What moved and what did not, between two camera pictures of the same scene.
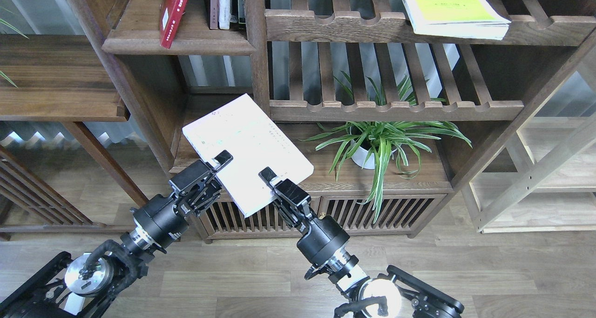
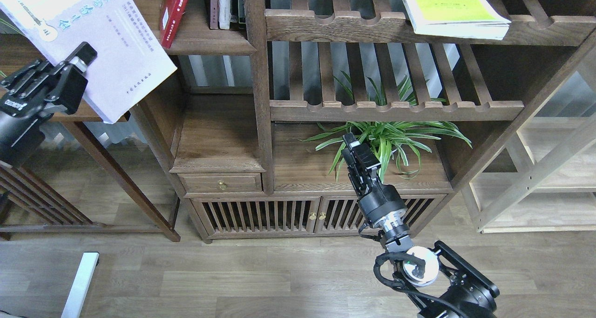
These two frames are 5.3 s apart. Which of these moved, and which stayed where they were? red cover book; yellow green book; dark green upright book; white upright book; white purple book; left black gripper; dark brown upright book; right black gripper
Moved: white purple book; right black gripper; left black gripper
Stayed: white upright book; red cover book; dark brown upright book; dark green upright book; yellow green book
